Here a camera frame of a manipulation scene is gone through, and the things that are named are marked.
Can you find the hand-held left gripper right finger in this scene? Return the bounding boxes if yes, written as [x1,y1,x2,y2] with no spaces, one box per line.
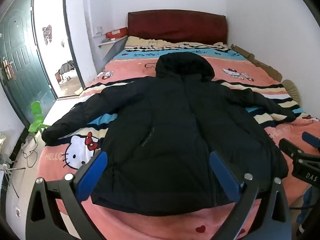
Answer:
[209,151,292,240]

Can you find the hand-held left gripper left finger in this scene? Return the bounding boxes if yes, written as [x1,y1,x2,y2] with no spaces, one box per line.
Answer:
[25,151,108,240]

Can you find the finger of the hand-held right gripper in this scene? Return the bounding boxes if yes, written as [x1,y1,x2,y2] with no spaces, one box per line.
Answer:
[278,137,307,162]
[302,131,320,154]

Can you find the black hooded puffer jacket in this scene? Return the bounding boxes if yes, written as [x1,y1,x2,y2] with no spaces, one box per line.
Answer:
[41,52,297,215]

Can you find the blue cloth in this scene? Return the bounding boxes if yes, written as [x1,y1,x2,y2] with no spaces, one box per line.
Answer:
[296,187,313,225]

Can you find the green plastic chair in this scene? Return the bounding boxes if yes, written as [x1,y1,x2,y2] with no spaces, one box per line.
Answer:
[28,101,50,144]

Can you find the cartoon cat printed bed blanket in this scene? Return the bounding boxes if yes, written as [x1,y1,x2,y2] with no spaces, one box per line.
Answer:
[37,36,320,240]

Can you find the dark cloth pile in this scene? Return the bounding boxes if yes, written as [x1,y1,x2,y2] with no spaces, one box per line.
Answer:
[58,60,75,75]

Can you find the door lock with red tags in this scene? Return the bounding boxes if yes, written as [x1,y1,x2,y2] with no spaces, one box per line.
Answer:
[0,57,14,80]

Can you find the green panel door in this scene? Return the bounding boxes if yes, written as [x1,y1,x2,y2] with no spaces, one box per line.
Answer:
[0,0,57,123]

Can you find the red box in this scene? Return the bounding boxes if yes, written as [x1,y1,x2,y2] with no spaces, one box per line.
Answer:
[105,27,128,39]

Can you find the dark red headboard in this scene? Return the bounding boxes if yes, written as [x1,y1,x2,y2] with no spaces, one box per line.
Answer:
[127,9,229,46]

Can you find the black floor cable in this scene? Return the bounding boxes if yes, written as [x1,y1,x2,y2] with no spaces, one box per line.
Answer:
[21,148,38,168]

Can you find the white wall shelf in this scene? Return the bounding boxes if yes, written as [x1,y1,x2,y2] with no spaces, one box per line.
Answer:
[98,35,128,47]

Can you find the wall poster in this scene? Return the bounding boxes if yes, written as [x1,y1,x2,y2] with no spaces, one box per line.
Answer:
[42,24,53,45]

